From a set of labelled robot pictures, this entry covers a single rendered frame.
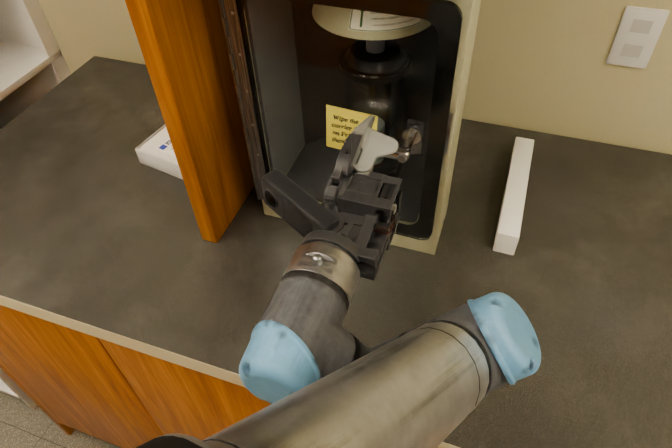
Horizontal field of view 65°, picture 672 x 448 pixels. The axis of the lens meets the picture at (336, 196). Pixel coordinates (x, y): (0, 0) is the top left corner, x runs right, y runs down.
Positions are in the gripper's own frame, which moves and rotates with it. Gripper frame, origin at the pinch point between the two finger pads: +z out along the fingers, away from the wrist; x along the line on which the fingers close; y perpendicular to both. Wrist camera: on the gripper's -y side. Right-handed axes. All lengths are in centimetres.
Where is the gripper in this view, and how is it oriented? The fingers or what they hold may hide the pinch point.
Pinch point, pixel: (364, 145)
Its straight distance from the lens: 71.5
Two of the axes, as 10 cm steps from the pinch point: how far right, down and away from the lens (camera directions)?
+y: 9.4, 2.1, -2.6
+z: 3.3, -6.7, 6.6
